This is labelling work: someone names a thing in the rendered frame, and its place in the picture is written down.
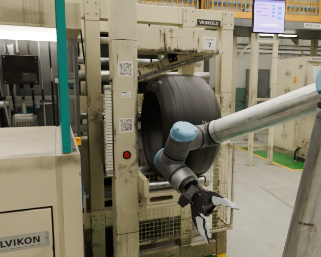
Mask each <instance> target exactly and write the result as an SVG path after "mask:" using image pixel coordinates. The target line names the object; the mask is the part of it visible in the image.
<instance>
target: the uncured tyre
mask: <svg viewBox="0 0 321 257"><path fill-rule="evenodd" d="M203 84H205V85H208V86H209V84H208V83H207V82H206V81H205V80H204V79H203V78H201V77H199V76H196V75H193V74H162V75H158V76H156V77H155V78H154V79H153V80H152V81H151V82H150V83H149V84H148V85H147V87H146V89H145V91H144V94H143V99H142V105H141V137H142V145H143V151H144V155H145V158H146V161H147V164H148V166H149V168H150V169H151V170H152V171H153V172H154V173H155V174H156V175H157V176H159V177H160V178H164V179H166V178H165V177H164V176H163V175H162V174H161V173H160V172H159V171H158V170H157V168H156V166H155V164H154V158H155V155H156V154H157V152H158V151H159V150H161V149H162V148H164V147H165V145H166V142H167V139H168V136H169V134H170V130H171V128H172V127H173V125H174V124H175V123H176V122H179V121H183V122H188V123H191V124H192V125H201V124H202V122H201V119H207V122H210V121H213V120H217V119H220V118H222V116H221V110H220V106H219V102H218V99H217V97H216V95H215V93H214V91H213V90H212V88H211V87H210V86H209V88H210V90H208V89H205V87H204V86H203ZM220 146H221V143H220V144H217V145H216V146H213V147H205V148H200V149H194V150H190V151H189V153H188V155H187V157H186V160H185V162H184V163H185V164H186V165H187V166H188V167H189V168H190V170H191V171H192V172H193V173H194V174H195V175H196V176H200V175H202V174H204V173H206V172H207V171H208V170H209V169H210V167H211V166H212V164H213V163H214V162H215V160H216V158H217V156H218V153H219V150H220Z"/></svg>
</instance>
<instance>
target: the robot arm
mask: <svg viewBox="0 0 321 257"><path fill-rule="evenodd" d="M314 114H316V116H315V120H314V125H313V129H312V133H311V137H310V141H309V146H308V150H307V154H306V159H305V163H304V167H303V171H302V175H301V179H300V184H299V188H298V192H297V196H296V200H295V205H294V208H293V212H292V216H291V221H290V225H289V229H288V233H287V237H286V242H285V246H284V250H283V255H282V256H281V257H321V67H320V69H319V70H318V72H317V75H316V79H315V83H313V84H311V85H308V86H305V87H303V88H300V89H298V90H295V91H292V92H290V93H286V94H284V95H281V96H278V97H276V98H273V99H270V100H268V101H265V102H262V103H260V104H257V105H255V106H252V107H249V108H247V109H244V110H241V111H239V112H236V113H233V114H231V115H228V116H225V117H223V118H220V119H217V120H213V121H210V122H208V123H205V124H202V125H192V124H191V123H188V122H183V121H179V122H176V123H175V124H174V125H173V127H172V128H171V130H170V134H169V136H168V139H167V142H166V145H165V147H164V148H162V149H161V150H159V151H158V152H157V154H156V155H155V158H154V164H155V166H156V168H157V170H158V171H159V172H160V173H161V174H162V175H163V176H164V177H165V178H166V180H167V181H168V182H169V183H170V184H171V185H172V187H173V188H174V190H176V191H177V192H178V193H179V194H182V195H181V196H180V198H179V201H178V204H179V205H180V206H181V207H182V208H184V206H187V205H188V204H189V203H190V205H191V212H192V213H191V215H192V220H193V223H194V225H195V227H196V229H197V230H198V232H199V233H200V235H201V237H202V238H203V239H204V241H205V242H206V243H207V244H208V245H209V244H210V241H209V237H208V235H207V234H209V233H210V229H209V226H208V225H207V224H206V222H205V218H204V217H203V216H200V214H199V213H201V214H203V215H204V216H205V217H208V216H209V217H210V214H212V213H213V212H214V208H215V207H216V206H218V205H223V206H225V207H230V208H231V209H237V210H239V207H238V206H237V205H236V204H235V203H233V202H232V201H230V200H229V199H227V198H225V197H223V196H221V195H220V194H218V193H217V192H213V191H208V190H204V189H203V188H202V187H201V186H200V185H199V184H198V181H197V176H196V175H195V174H194V173H193V172H192V171H191V170H190V168H189V167H188V166H187V165H186V164H185V163H184V162H185V160H186V157H187V155H188V153H189V151H190V150H194V149H200V148H205V147H213V146H216V145H217V144H220V143H222V142H224V141H228V140H231V139H234V138H238V137H241V136H244V135H248V134H251V133H254V132H258V131H261V130H264V129H268V128H271V127H274V126H278V125H281V124H284V123H288V122H291V121H294V120H298V119H301V118H304V117H308V116H311V115H314Z"/></svg>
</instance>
